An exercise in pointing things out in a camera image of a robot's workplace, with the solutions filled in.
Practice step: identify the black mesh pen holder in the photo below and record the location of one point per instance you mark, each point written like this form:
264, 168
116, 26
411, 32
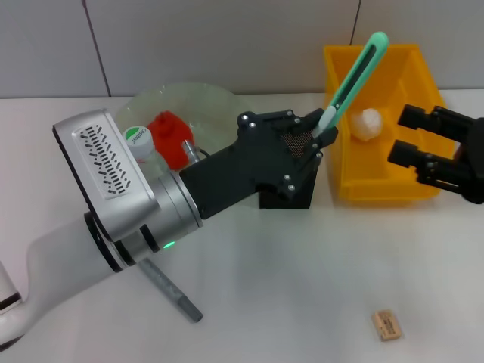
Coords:
306, 196

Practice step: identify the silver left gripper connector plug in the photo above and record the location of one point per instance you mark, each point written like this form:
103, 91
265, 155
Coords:
190, 151

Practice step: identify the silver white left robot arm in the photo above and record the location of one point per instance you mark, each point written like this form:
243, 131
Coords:
68, 249

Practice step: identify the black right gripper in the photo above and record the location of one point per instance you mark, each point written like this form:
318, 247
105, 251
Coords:
474, 162

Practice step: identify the grey marker pen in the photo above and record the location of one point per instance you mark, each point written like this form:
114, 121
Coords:
170, 289

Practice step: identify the yellow plastic bin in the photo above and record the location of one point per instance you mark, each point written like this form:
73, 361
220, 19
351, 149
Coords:
423, 98

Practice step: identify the white paper ball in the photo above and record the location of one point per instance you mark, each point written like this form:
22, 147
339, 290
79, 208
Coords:
367, 126

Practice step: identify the tan rectangular eraser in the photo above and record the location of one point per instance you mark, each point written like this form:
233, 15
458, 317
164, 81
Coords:
386, 325

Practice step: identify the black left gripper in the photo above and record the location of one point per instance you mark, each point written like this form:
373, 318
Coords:
234, 177

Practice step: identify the red-orange toy orange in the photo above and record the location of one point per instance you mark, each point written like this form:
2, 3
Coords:
174, 140

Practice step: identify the green utility knife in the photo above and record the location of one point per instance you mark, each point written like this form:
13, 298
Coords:
359, 72

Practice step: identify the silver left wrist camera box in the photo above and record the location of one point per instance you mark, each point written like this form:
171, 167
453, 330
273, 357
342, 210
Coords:
102, 170

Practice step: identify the clear green-label water bottle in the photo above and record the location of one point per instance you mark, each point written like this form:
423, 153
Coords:
137, 138

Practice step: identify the pale green glass fruit plate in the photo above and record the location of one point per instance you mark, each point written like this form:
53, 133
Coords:
211, 109

